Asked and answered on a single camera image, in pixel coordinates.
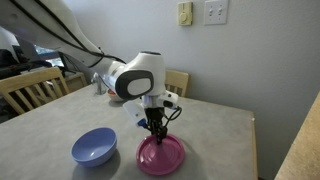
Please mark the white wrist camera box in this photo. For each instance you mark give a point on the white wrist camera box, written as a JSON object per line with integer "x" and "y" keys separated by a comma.
{"x": 135, "y": 113}

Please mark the dark desk clutter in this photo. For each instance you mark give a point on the dark desk clutter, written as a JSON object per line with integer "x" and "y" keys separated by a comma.
{"x": 16, "y": 63}

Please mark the pink plastic bowl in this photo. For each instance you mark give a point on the pink plastic bowl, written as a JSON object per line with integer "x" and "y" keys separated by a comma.
{"x": 160, "y": 156}

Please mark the wooden chair with slats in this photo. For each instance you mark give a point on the wooden chair with slats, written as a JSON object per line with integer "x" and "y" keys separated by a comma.
{"x": 176, "y": 81}

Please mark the small wooden side furniture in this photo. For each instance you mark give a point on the small wooden side furniture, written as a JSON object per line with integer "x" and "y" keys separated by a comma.
{"x": 76, "y": 81}

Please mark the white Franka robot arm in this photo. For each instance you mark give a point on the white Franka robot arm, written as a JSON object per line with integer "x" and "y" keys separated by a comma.
{"x": 143, "y": 75}

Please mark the white ceramic bowl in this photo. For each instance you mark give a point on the white ceramic bowl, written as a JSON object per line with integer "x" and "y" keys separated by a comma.
{"x": 113, "y": 96}

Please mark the white light switch plate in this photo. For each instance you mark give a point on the white light switch plate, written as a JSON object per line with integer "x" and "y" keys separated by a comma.
{"x": 216, "y": 12}

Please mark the light wooden slatted chair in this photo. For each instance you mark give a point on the light wooden slatted chair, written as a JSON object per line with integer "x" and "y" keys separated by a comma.
{"x": 30, "y": 85}

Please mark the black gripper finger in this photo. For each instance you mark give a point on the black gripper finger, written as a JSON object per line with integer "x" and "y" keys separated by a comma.
{"x": 156, "y": 135}
{"x": 163, "y": 133}

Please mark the clear glass jar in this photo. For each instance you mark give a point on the clear glass jar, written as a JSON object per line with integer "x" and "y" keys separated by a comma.
{"x": 98, "y": 85}

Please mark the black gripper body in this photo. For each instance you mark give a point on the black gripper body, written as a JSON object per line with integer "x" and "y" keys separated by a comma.
{"x": 154, "y": 116}

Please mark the light wooden counter edge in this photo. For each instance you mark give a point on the light wooden counter edge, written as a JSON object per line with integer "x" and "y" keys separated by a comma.
{"x": 301, "y": 146}

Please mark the blue plastic bowl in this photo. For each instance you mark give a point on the blue plastic bowl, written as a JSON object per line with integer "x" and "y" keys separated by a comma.
{"x": 95, "y": 146}

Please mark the beige wall thermostat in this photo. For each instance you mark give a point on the beige wall thermostat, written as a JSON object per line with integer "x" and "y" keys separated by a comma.
{"x": 185, "y": 13}

